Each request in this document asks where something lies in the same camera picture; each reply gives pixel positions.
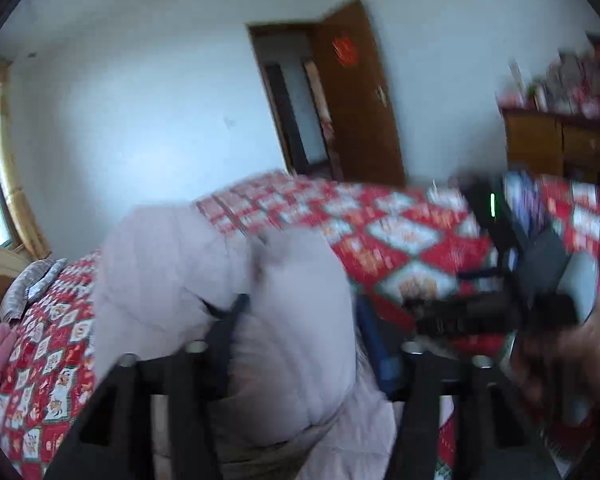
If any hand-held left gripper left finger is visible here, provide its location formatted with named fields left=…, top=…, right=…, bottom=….
left=45, top=292, right=251, bottom=480

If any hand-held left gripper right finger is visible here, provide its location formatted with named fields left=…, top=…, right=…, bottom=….
left=355, top=295, right=564, bottom=480

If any yellow floral curtain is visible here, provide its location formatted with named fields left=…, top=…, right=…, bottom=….
left=0, top=59, right=52, bottom=262

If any brown wooden door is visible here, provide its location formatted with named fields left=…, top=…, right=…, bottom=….
left=309, top=0, right=407, bottom=187

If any red paper door decoration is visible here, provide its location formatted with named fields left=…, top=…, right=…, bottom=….
left=329, top=35, right=362, bottom=67

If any brown wooden cabinet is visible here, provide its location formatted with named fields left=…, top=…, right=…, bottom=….
left=500, top=104, right=600, bottom=192

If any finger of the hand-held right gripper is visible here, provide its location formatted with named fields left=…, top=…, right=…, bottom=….
left=455, top=267, right=517, bottom=282
left=402, top=294, right=527, bottom=337

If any brown wooden door frame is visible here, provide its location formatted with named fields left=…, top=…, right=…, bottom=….
left=246, top=19, right=342, bottom=177

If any beige quilted puffer jacket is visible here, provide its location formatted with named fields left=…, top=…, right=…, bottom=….
left=92, top=202, right=399, bottom=480

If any person's right hand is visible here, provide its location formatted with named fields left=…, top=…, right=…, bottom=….
left=510, top=299, right=600, bottom=411

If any grey striped pillow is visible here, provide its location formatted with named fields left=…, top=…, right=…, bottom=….
left=0, top=258, right=69, bottom=322

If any pile of colourful boxes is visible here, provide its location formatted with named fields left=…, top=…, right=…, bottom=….
left=497, top=34, right=600, bottom=121

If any red patchwork printed bedspread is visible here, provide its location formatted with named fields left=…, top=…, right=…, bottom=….
left=0, top=170, right=600, bottom=480

